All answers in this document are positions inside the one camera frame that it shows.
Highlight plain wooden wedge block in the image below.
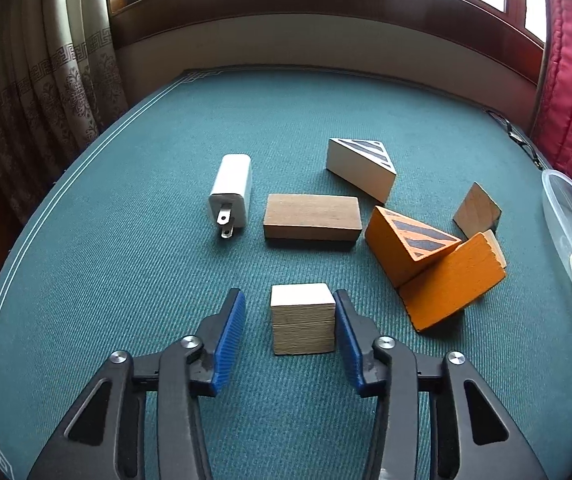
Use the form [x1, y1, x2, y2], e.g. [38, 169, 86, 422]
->
[452, 182, 503, 241]

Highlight orange striped triangular block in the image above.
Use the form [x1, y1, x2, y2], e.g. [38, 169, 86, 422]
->
[364, 205, 463, 288]

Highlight white striped triangular block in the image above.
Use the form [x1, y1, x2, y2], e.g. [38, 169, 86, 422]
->
[326, 137, 397, 205]

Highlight small light wooden block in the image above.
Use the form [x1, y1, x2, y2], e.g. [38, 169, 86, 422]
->
[481, 229, 508, 268]

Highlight brown rectangular wooden block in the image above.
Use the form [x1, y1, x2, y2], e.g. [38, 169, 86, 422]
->
[263, 193, 363, 247]

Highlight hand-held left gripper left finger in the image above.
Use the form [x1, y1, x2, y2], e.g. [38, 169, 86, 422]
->
[26, 287, 247, 480]

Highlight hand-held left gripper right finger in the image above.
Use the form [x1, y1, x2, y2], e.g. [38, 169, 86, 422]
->
[333, 288, 549, 480]

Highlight white charger plug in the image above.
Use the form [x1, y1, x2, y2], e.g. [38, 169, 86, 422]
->
[209, 154, 253, 240]

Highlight wooden cube with white face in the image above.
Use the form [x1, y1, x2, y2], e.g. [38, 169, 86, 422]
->
[270, 283, 337, 356]

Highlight orange rectangular wooden block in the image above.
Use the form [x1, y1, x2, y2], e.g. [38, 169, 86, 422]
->
[398, 232, 508, 333]

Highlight beige patterned curtain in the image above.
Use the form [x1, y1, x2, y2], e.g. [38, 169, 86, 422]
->
[0, 0, 129, 221]

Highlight black wristwatch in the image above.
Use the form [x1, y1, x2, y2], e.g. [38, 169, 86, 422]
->
[486, 109, 544, 171]

